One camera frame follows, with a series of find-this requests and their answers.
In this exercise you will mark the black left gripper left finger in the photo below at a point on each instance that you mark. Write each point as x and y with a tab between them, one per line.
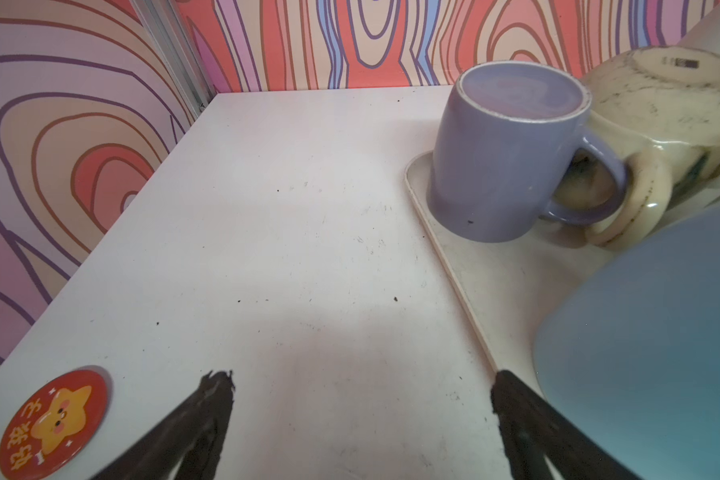
188	442

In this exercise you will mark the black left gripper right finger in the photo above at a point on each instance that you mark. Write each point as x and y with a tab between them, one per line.
537	437

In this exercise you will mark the light blue ceramic mug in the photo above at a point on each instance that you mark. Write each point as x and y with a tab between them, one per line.
632	358

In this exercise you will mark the beige rectangular tray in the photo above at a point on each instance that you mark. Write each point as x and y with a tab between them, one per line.
508	289

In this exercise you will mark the purple ceramic mug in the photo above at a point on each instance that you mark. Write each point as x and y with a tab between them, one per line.
509	132

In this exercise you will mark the cream speckled round mug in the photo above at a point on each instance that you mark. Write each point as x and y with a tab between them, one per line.
658	109

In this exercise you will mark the red star sticker badge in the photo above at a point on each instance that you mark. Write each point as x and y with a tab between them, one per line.
54	424

